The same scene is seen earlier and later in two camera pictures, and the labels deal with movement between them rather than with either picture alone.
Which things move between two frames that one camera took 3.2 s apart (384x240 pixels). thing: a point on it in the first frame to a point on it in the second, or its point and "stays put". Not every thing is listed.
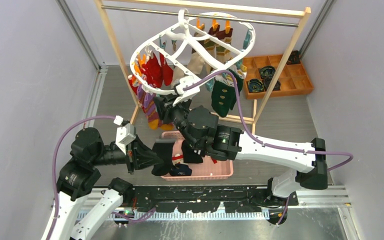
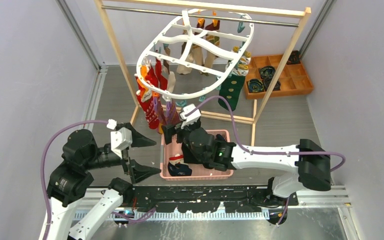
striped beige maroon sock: x=220 y=53 to x=195 y=55
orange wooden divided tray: x=261 y=71 stays put
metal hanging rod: x=200 y=14 stays put
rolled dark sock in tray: x=266 y=72 stays put
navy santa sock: x=179 y=168 stays put
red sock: x=155 y=73 to x=146 y=99
